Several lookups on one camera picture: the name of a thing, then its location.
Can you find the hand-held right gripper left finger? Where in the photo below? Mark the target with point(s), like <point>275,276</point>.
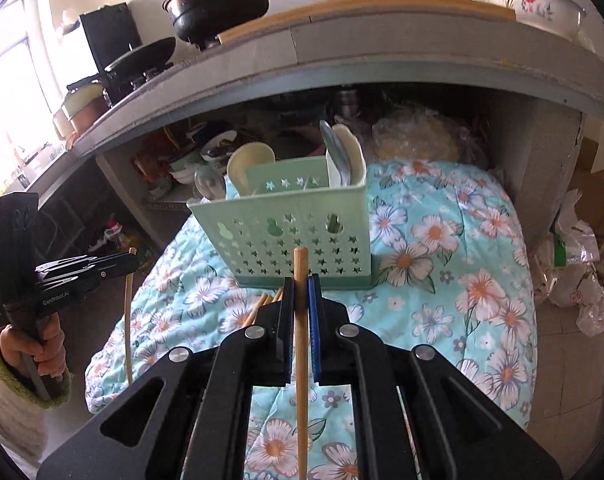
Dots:
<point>288,310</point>

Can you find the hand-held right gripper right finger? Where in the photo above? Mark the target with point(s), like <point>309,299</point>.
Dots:
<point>313,320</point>

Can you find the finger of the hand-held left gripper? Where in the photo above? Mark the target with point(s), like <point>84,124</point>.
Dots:
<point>117,265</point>
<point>67,284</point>

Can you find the bundle of wooden chopsticks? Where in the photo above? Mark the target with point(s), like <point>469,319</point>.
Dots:
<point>262,307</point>

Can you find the single wooden chopstick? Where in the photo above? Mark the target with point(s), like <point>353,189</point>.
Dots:
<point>127,330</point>
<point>300,410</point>

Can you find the green plastic utensil holder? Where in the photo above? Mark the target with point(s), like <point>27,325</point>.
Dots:
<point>282,240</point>

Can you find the small metal spoon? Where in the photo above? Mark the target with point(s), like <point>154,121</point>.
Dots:
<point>209,182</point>

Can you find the cream plastic ladle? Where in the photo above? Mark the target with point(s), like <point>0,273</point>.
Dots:
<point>249,160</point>

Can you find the large metal spoon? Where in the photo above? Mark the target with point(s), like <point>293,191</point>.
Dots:
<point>332,150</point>

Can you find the white ceramic spoon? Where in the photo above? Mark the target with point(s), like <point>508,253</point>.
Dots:
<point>354,155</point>

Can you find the person's left forearm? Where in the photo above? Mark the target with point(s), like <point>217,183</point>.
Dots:
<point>2,425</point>

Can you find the person's left hand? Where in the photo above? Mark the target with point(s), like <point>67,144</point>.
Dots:
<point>47,357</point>

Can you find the cooking oil bottle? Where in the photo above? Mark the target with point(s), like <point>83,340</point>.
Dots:
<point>119,240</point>

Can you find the pile of dishes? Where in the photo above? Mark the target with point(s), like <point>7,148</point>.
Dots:
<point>192,165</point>

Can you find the floral turquoise blanket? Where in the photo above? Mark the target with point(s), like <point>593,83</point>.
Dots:
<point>456,260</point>

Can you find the brown pot with green lid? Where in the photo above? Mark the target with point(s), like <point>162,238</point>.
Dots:
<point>84,105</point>

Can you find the bright window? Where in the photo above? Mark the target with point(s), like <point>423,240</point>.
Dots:
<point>7,85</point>

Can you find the plastic bag of yellow food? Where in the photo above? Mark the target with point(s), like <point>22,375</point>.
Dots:
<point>416,135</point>

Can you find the stacked steel pots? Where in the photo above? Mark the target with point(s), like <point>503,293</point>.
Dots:
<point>347,105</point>

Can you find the black frying pan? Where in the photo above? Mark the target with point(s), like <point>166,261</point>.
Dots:
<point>142,52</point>

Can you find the black box appliance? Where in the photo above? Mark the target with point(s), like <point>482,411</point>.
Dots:
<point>109,35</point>

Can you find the white plastic bags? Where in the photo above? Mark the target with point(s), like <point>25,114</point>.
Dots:
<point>581,290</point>

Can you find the black cooking pot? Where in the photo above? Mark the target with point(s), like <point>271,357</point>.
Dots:
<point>217,5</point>

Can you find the grey concrete counter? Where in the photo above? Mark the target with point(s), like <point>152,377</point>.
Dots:
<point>381,45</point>

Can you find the wooden cutting board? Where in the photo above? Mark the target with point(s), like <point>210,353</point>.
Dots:
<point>381,5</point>

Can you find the cardboard box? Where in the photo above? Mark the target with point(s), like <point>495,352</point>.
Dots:
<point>601,180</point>

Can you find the floral enamel basin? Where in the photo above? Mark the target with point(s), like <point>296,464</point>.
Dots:
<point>531,15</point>

